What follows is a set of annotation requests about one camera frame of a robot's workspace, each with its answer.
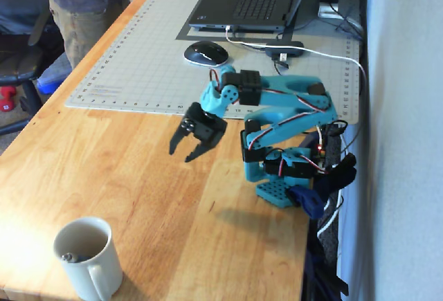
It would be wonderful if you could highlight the black clamp handle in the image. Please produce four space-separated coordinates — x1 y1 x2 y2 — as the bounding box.
327 152 358 193

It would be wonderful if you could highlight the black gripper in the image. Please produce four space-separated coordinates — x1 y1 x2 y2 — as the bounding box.
168 102 228 163

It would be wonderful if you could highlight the blue table clamp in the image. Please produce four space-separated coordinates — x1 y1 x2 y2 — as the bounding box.
289 185 327 221

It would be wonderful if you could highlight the person in khaki trousers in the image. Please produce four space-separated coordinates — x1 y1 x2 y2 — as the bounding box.
43 0 132 70

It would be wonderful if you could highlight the silver stand base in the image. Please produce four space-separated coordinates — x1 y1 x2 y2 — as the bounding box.
317 1 344 19

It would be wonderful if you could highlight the black USB hub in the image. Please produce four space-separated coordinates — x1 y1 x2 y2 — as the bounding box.
264 40 305 70

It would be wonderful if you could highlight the black and silver mouse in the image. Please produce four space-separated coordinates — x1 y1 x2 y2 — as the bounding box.
183 40 230 69

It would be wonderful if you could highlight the black office chair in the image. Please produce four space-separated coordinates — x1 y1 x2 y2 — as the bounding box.
0 0 65 136

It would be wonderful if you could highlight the red dumbbell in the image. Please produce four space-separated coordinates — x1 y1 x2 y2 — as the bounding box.
0 85 18 113

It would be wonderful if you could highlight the blue and black pen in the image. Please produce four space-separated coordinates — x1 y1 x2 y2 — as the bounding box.
61 252 89 264

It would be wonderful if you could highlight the blue storage box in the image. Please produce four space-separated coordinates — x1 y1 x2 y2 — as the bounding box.
36 53 73 96

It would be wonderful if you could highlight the white ceramic mug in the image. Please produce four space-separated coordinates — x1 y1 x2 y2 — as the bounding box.
53 216 124 301

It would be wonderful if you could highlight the black cable bundle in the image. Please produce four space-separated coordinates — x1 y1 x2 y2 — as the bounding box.
330 0 365 43

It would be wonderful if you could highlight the grey gridded cutting mat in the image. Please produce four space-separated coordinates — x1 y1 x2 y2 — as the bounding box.
64 0 363 125

